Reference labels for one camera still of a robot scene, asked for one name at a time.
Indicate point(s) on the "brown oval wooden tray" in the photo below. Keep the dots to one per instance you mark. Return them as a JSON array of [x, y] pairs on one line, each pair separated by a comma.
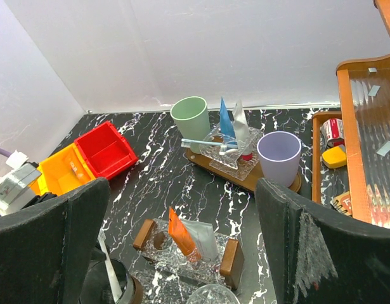
[[237, 177]]

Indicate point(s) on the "green plastic cup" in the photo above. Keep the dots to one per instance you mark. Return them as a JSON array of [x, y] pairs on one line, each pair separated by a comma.
[[191, 117]]

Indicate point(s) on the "orange spiral notebook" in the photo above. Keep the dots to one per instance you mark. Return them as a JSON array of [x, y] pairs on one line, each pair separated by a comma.
[[342, 203]]

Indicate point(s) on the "clear drinking glass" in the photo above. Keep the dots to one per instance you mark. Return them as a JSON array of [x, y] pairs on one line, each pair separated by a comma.
[[213, 294]]

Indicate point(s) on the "blue toothpaste tube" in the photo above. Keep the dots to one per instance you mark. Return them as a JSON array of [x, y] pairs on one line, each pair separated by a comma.
[[226, 128]]

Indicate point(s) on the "red plastic bin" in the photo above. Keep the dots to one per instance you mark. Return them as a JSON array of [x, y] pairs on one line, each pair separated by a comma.
[[105, 151]]

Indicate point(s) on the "light blue toothbrush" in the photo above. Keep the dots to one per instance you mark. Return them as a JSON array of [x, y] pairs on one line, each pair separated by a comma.
[[188, 143]]

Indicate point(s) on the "orange plastic organizer bin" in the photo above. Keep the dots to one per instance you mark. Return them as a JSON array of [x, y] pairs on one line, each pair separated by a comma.
[[62, 172]]

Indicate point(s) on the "yellow grey sponge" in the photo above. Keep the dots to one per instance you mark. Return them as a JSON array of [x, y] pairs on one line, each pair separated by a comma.
[[335, 157]]

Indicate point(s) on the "purple plastic cup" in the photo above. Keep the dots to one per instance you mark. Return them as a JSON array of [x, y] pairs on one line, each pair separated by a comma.
[[279, 155]]

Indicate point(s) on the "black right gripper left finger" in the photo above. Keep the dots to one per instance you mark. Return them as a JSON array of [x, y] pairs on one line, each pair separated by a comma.
[[45, 249]]

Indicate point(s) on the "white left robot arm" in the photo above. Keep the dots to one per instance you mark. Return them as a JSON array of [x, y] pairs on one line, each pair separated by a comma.
[[19, 188]]

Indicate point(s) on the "red white small box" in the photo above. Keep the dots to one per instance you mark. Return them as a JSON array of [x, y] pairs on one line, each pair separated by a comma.
[[333, 132]]

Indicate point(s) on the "clear acrylic toothbrush holder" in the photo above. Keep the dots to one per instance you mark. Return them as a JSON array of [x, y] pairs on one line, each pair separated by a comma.
[[230, 160]]

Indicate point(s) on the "wood acrylic toothbrush stand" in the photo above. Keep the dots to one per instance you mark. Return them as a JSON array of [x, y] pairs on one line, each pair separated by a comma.
[[156, 244]]

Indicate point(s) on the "silver toothpaste tube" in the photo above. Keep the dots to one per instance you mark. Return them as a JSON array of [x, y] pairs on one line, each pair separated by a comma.
[[241, 130]]

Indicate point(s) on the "orange toothpaste tube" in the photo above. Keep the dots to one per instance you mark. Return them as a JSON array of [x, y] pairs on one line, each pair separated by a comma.
[[182, 234]]

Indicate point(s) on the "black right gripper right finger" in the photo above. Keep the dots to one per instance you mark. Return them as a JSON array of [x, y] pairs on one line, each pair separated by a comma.
[[318, 255]]

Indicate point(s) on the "orange wooden tiered shelf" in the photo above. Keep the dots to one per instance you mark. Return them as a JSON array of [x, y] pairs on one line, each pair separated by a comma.
[[364, 91]]

